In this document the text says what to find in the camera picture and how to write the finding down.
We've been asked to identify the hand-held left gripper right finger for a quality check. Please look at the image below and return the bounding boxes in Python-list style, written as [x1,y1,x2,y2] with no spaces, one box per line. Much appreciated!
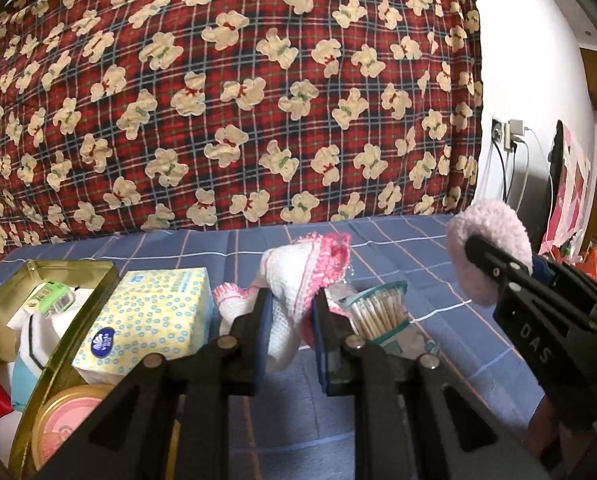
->
[311,292,554,480]

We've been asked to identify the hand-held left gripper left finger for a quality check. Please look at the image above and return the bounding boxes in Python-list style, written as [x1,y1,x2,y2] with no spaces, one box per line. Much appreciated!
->
[36,287,275,480]

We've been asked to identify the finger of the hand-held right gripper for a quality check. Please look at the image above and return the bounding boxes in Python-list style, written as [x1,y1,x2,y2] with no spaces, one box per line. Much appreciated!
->
[465,234,534,302]
[531,255,597,304]

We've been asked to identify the pale pink fluffy puff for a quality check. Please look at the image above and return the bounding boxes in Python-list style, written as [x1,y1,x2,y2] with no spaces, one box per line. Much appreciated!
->
[446,199,533,308]

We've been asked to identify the white pink crochet toy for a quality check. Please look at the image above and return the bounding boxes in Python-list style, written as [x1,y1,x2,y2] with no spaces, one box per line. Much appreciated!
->
[213,231,354,373]

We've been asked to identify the gold rectangular tin box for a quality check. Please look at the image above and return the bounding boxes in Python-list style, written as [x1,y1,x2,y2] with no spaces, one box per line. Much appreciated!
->
[0,259,182,480]

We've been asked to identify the round gold pink tin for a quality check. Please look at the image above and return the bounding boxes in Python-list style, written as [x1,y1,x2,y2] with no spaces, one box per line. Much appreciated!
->
[31,384,179,472]

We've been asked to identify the person's right forearm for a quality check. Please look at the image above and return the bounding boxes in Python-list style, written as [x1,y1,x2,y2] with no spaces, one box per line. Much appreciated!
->
[526,395,579,466]

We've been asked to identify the colourful clutter pile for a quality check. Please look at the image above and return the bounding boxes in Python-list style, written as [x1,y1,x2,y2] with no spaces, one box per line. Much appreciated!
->
[553,239,597,282]

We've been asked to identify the cotton swab bag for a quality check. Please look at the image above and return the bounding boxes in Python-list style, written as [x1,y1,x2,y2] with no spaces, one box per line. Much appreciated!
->
[331,280,442,361]

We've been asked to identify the black flat panel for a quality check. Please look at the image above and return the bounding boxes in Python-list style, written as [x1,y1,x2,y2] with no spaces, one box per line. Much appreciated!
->
[549,120,565,242]

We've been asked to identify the blue plaid bed sheet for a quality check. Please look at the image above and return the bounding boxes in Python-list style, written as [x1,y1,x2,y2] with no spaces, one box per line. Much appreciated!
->
[0,212,559,480]

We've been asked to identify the yellow blue patterned tissue pack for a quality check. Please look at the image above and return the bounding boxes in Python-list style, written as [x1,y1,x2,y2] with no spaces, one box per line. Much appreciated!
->
[72,267,215,386]

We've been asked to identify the green white small packet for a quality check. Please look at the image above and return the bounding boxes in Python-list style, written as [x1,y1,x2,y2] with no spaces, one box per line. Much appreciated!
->
[28,282,75,317]

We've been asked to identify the red plaid bear print blanket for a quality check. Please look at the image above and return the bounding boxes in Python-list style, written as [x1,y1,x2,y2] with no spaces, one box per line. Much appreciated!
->
[0,0,484,278]

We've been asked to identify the pink wall poster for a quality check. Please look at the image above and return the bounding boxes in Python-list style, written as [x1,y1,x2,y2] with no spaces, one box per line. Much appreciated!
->
[539,127,592,256]

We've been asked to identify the black cable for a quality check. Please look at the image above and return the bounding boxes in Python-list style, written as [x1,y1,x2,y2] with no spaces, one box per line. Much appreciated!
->
[495,141,511,202]

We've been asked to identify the white cable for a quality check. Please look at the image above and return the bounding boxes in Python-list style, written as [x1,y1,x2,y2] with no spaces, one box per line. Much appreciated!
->
[515,127,533,212]

